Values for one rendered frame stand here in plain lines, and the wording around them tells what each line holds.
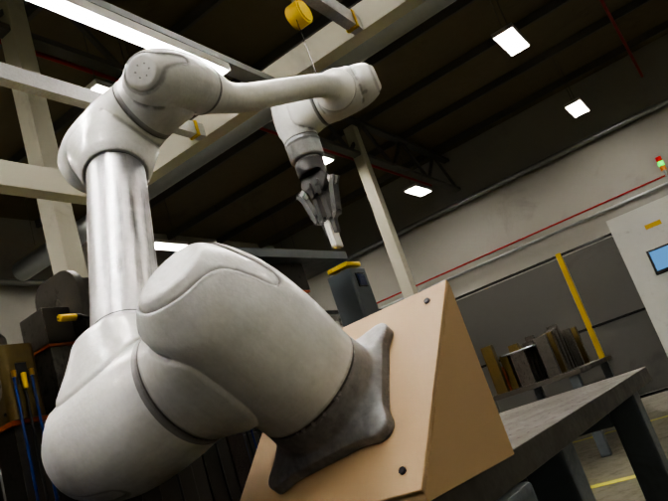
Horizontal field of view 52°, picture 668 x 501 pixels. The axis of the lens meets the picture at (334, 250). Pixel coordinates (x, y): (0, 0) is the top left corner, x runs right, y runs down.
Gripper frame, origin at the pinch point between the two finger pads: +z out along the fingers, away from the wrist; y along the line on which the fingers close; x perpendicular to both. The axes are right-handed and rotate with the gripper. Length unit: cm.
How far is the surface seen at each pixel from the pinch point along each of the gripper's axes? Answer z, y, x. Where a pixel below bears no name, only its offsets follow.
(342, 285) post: 13.4, -0.1, 3.6
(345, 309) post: 18.9, 1.3, 3.6
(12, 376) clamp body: 22, 10, 80
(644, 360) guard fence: 71, 110, -691
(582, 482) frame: 66, -40, 12
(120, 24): -198, 148, -94
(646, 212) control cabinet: -69, 30, -616
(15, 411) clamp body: 28, 11, 80
